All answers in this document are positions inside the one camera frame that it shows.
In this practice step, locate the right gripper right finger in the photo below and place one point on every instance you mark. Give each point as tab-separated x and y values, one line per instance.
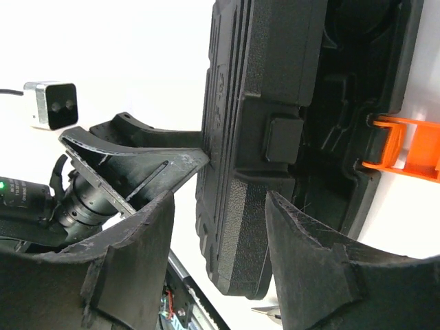
325	280

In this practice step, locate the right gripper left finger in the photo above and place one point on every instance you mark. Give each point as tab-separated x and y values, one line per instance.
112	280

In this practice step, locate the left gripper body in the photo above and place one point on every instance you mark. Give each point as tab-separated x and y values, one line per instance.
81	209

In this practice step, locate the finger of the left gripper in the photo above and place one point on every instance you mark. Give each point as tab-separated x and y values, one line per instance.
123	129
130	177

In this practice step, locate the orange black needle-nose pliers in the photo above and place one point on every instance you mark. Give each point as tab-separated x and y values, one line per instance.
272	312

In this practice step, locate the black plastic tool case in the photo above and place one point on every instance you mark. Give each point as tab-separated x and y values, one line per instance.
291	93

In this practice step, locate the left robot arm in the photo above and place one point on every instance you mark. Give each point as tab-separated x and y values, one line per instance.
27	211

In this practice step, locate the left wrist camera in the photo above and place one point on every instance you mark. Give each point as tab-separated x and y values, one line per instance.
51	105

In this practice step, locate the aluminium frame rail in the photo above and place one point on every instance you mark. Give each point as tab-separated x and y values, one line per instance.
183	304

